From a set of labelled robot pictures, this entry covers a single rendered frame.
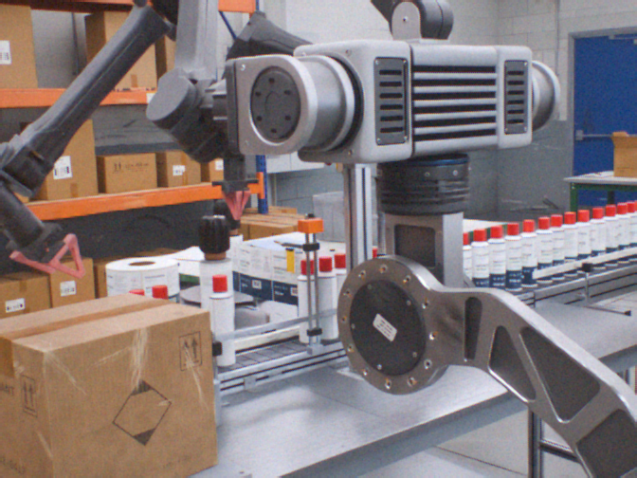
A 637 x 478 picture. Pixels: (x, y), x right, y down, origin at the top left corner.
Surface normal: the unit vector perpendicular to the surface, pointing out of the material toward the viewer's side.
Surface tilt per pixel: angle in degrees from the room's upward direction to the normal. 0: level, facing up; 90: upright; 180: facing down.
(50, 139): 105
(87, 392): 90
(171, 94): 50
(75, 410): 90
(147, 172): 90
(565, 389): 90
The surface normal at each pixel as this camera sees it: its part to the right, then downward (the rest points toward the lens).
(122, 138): 0.71, 0.08
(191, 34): -0.52, -0.55
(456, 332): -0.71, 0.13
